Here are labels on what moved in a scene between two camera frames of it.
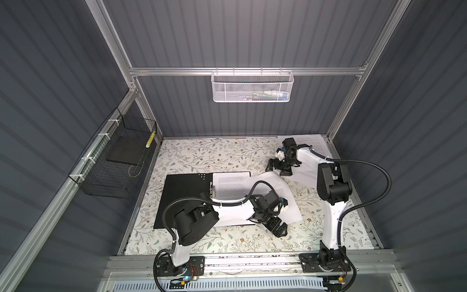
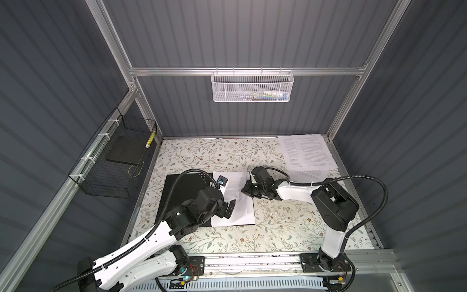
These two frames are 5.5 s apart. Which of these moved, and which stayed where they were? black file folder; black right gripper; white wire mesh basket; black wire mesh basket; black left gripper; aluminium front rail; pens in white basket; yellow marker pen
Moved: black left gripper; black right gripper
Stayed: black file folder; white wire mesh basket; yellow marker pen; aluminium front rail; pens in white basket; black wire mesh basket
